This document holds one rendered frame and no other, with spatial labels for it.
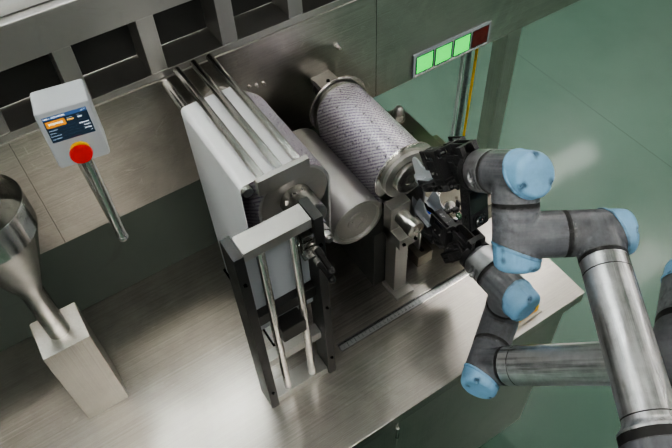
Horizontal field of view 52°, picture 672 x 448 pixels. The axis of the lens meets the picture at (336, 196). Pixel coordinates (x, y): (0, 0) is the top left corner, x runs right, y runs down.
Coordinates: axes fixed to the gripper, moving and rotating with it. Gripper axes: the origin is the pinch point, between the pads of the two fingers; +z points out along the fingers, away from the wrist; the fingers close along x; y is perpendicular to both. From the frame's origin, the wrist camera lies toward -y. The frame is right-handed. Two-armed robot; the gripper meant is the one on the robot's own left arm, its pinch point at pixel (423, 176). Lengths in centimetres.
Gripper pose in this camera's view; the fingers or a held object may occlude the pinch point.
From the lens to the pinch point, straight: 136.5
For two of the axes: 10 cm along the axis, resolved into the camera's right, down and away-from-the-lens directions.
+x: -8.4, 4.4, -3.2
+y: -3.8, -9.0, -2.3
